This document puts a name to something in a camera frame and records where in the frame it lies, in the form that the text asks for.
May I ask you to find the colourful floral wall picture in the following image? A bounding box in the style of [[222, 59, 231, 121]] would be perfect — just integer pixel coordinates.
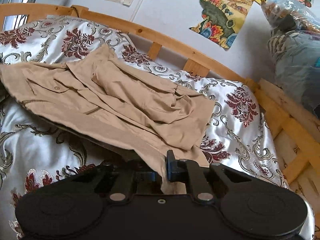
[[189, 0, 253, 50]]

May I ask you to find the white floral satin bedspread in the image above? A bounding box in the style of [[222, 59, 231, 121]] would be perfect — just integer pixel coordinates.
[[0, 15, 316, 240]]

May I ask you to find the blue grey bundled bedding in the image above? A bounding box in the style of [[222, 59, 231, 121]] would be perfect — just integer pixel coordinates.
[[267, 29, 319, 117]]

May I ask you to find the beige jacket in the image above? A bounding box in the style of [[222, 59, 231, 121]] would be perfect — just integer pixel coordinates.
[[1, 45, 215, 193]]

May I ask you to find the clear plastic bag with items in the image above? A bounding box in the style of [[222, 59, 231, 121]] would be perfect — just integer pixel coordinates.
[[260, 0, 319, 34]]

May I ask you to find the wooden bed frame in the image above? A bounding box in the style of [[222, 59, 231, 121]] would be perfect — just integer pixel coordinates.
[[1, 3, 319, 184]]

